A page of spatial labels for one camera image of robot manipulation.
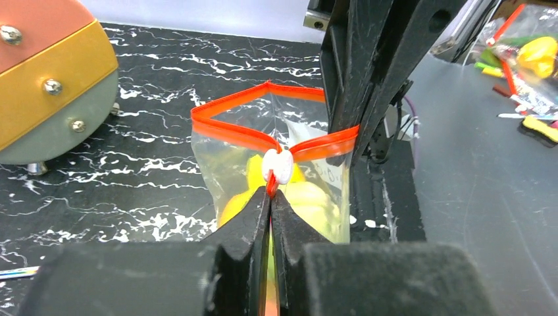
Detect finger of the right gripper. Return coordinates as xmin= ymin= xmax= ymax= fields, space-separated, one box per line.
xmin=319 ymin=0 xmax=464 ymax=164

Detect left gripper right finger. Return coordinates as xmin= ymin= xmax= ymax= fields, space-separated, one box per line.
xmin=270 ymin=192 xmax=497 ymax=315

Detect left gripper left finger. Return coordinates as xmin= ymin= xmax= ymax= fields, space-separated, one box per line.
xmin=18 ymin=187 xmax=270 ymax=315

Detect yellow banana bunch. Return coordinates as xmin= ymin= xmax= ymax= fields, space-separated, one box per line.
xmin=218 ymin=155 xmax=343 ymax=316

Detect clear zip top bag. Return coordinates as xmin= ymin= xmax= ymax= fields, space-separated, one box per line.
xmin=191 ymin=82 xmax=359 ymax=315

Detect bag of items outside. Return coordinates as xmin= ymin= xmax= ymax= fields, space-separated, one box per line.
xmin=473 ymin=4 xmax=557 ymax=148

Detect pink marker pen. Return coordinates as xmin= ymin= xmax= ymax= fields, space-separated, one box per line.
xmin=0 ymin=266 xmax=40 ymax=280

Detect round pastel drawer cabinet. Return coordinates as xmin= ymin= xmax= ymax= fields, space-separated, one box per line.
xmin=1 ymin=1 xmax=120 ymax=175

